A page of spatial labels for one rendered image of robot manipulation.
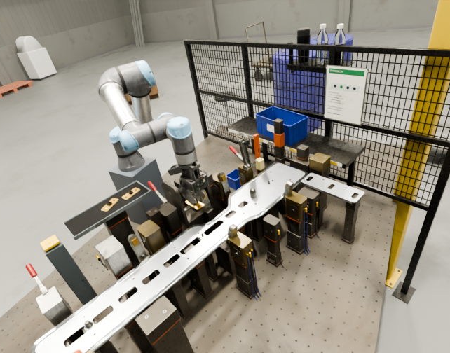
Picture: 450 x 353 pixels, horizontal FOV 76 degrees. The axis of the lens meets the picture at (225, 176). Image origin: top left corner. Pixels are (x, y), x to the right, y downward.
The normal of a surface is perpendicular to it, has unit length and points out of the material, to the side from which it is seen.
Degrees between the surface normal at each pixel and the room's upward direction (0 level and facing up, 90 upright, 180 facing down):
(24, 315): 0
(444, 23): 90
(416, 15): 90
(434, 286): 0
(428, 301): 0
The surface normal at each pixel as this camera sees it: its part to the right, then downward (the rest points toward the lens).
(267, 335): -0.14, -0.81
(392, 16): -0.49, 0.55
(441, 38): -0.71, 0.48
